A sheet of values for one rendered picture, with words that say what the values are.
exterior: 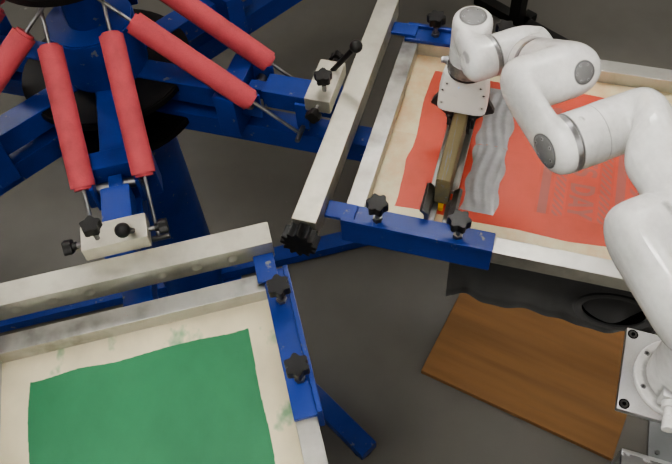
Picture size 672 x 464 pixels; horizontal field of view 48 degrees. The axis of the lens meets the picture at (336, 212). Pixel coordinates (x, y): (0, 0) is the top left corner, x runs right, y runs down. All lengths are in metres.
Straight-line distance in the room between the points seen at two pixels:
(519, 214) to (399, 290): 1.05
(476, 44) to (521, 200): 0.38
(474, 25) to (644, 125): 0.47
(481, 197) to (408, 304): 1.01
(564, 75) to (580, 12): 2.45
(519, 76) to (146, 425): 0.85
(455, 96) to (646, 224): 0.68
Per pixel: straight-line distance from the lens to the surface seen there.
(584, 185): 1.64
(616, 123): 1.09
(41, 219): 3.00
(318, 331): 2.49
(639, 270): 0.96
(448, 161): 1.50
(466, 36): 1.40
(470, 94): 1.53
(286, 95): 1.66
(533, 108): 1.09
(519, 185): 1.61
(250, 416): 1.36
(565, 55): 1.14
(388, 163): 1.63
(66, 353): 1.51
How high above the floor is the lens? 2.21
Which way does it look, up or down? 54 degrees down
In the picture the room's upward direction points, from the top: 6 degrees counter-clockwise
